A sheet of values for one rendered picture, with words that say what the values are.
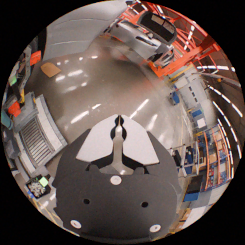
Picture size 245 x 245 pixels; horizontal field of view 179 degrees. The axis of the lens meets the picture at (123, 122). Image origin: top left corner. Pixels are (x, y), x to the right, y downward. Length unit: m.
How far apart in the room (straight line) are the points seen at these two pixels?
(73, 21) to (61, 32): 0.12
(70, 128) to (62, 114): 0.24
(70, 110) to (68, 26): 1.10
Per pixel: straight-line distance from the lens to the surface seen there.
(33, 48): 0.75
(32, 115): 1.20
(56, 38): 0.77
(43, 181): 0.56
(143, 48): 2.37
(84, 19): 0.80
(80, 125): 1.24
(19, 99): 0.58
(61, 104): 1.35
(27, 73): 0.74
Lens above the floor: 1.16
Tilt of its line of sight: 47 degrees down
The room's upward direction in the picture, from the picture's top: 59 degrees clockwise
